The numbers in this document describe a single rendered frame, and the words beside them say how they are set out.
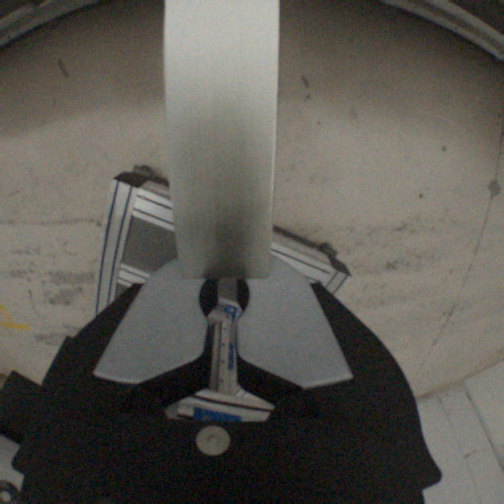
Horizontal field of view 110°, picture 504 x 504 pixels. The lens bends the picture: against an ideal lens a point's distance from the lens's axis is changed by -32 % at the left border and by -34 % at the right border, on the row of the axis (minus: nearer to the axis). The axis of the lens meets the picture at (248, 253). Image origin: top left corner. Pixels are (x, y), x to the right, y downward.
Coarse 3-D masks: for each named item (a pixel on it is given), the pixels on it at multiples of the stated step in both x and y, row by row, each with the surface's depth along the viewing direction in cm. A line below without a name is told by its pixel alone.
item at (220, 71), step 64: (192, 0) 4; (256, 0) 4; (192, 64) 5; (256, 64) 5; (192, 128) 6; (256, 128) 6; (192, 192) 7; (256, 192) 7; (192, 256) 8; (256, 256) 8
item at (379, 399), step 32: (320, 288) 8; (352, 320) 7; (352, 352) 6; (384, 352) 6; (352, 384) 5; (384, 384) 5; (320, 416) 5; (352, 416) 4; (384, 416) 4; (416, 416) 4; (416, 448) 4
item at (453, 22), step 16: (64, 0) 40; (80, 0) 42; (96, 0) 45; (112, 0) 51; (368, 0) 54; (384, 0) 48; (400, 0) 44; (416, 0) 43; (32, 16) 40; (48, 16) 43; (64, 16) 51; (416, 16) 54; (432, 16) 46; (448, 16) 43; (0, 32) 38; (16, 32) 42; (32, 32) 51; (448, 32) 56; (464, 32) 47; (480, 32) 43; (0, 48) 49; (480, 48) 55; (496, 48) 45
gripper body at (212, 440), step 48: (96, 432) 4; (144, 432) 4; (192, 432) 4; (240, 432) 4; (288, 432) 4; (336, 432) 4; (48, 480) 2; (96, 480) 3; (144, 480) 3; (192, 480) 3; (240, 480) 3; (288, 480) 3; (336, 480) 3; (384, 480) 3
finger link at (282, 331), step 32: (256, 288) 8; (288, 288) 8; (256, 320) 7; (288, 320) 7; (320, 320) 7; (256, 352) 6; (288, 352) 6; (320, 352) 6; (256, 384) 6; (288, 384) 5; (320, 384) 5
